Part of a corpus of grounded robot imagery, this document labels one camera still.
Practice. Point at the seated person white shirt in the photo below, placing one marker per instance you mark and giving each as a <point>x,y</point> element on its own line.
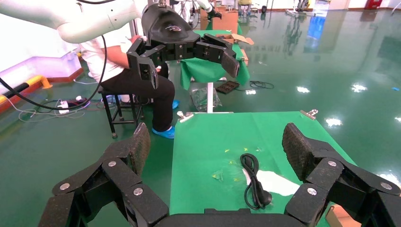
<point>141,87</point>

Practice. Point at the yellow black guard rail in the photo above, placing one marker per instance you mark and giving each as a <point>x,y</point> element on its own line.
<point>39,81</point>

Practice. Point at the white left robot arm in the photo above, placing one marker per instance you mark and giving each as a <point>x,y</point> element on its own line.
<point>87,22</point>

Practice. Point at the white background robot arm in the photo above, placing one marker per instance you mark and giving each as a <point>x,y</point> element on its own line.
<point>205,4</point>

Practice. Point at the person's bare forearm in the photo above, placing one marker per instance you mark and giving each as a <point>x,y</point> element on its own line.
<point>117,58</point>

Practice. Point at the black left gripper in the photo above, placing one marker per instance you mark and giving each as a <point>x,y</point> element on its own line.
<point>169,34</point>

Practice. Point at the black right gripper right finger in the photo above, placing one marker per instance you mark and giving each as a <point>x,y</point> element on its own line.
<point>325,169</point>

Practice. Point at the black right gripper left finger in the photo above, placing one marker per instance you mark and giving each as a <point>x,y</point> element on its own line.
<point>119,178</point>

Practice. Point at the small torn green scrap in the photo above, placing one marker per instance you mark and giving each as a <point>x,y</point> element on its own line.
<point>218,176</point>

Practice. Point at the tall cardboard box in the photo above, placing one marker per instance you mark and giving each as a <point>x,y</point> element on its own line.
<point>204,22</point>

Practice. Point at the clear plastic bag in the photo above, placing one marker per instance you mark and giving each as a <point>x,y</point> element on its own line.
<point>200,98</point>

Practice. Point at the open brown cardboard box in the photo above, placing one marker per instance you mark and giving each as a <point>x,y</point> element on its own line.
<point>340,217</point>

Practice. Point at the red background object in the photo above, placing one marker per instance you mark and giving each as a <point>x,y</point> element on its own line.
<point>373,3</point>

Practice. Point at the black tray on floor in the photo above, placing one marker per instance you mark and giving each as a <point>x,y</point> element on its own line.
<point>227,87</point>

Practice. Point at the blue shoe cover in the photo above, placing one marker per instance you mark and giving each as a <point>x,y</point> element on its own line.
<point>166,133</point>
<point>175,104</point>

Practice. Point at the white power strip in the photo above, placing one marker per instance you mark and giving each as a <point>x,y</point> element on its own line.
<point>63,106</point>

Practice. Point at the metal binder clip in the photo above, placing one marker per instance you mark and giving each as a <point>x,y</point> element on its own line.
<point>184,117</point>
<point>308,114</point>

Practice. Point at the background table with green cloth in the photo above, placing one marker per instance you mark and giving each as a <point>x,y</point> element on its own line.
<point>203,70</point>

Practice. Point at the green tablecloth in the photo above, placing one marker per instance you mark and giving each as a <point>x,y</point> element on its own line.
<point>203,150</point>

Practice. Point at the large closed cardboard box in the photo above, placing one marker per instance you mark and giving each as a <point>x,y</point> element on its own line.
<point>225,22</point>

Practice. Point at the black metal stool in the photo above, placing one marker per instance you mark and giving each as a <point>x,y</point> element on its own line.
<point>108,116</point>

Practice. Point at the flat open cardboard box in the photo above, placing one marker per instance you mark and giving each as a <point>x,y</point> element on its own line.
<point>239,38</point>

